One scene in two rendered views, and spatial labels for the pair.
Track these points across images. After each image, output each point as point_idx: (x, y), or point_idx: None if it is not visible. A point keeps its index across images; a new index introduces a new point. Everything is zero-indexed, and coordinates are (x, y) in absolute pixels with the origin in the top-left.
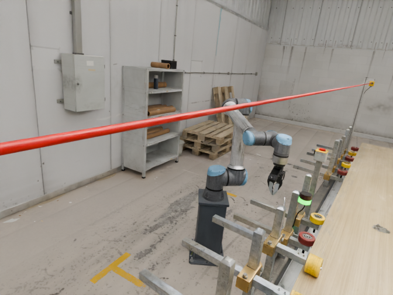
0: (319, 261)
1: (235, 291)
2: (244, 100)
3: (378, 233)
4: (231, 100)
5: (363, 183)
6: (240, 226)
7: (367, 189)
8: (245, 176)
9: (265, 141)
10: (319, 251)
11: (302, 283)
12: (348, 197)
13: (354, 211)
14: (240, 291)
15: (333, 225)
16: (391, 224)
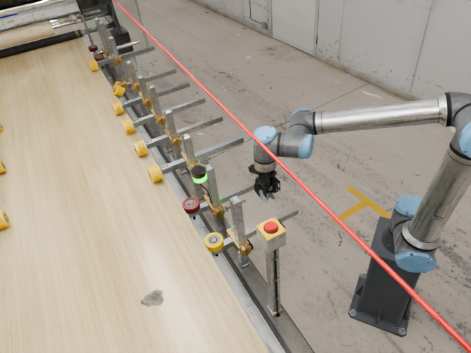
0: (149, 167)
1: (302, 309)
2: (469, 116)
3: (150, 286)
4: (454, 96)
5: None
6: (218, 146)
7: None
8: (399, 253)
9: None
10: (169, 199)
11: None
12: (240, 347)
13: (202, 309)
14: (301, 314)
15: (192, 245)
16: (149, 332)
